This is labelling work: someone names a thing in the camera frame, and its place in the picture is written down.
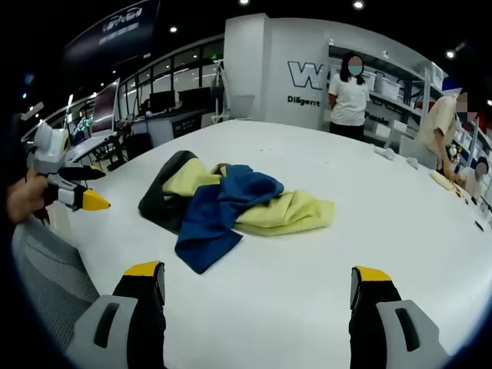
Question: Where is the tilted display screen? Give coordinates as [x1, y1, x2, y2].
[91, 78, 121, 136]

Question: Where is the white side desk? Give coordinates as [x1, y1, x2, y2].
[65, 132, 130, 172]

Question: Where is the person's left hand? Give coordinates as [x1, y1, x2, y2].
[9, 171, 49, 223]

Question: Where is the black monitor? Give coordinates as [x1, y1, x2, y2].
[178, 86, 213, 111]
[149, 90, 178, 113]

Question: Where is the beige cloth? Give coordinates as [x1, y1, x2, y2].
[429, 170, 468, 197]

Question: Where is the dark hanging banner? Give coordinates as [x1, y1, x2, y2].
[63, 0, 161, 68]

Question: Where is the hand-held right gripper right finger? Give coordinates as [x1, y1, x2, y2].
[347, 264, 450, 369]

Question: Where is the grey office desk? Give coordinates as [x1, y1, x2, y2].
[148, 109, 216, 149]

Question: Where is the yellow blue grey garment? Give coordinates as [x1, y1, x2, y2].
[138, 150, 336, 274]

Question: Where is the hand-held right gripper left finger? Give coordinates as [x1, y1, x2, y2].
[65, 260, 168, 369]

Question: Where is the grey mesh chair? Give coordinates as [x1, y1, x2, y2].
[11, 214, 101, 351]

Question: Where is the white clothes stand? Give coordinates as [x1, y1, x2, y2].
[210, 59, 232, 125]

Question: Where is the row of white storage bins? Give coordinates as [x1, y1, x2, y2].
[363, 63, 447, 97]

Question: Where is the metal storage shelf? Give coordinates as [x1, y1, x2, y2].
[326, 40, 492, 170]

